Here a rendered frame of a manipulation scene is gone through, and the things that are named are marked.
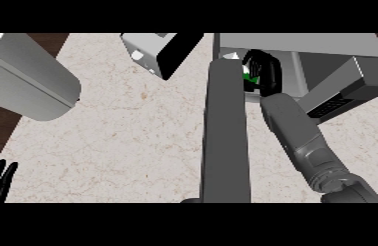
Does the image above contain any grey and black toaster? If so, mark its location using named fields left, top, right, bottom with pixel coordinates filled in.
left=119, top=32, right=207, bottom=81

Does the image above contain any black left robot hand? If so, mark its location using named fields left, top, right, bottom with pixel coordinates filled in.
left=0, top=158, right=21, bottom=203

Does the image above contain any grey microwave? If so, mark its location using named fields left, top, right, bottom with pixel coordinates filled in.
left=211, top=32, right=378, bottom=126

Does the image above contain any white and green milk carton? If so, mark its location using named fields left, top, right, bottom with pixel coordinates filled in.
left=241, top=64, right=261, bottom=85

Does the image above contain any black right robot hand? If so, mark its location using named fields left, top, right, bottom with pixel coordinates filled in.
left=242, top=48, right=285, bottom=98

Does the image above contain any dark grey microwave door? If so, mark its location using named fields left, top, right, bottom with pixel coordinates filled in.
left=179, top=58, right=252, bottom=204

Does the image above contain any grey rounded appliance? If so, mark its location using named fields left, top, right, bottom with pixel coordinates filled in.
left=0, top=32, right=83, bottom=122

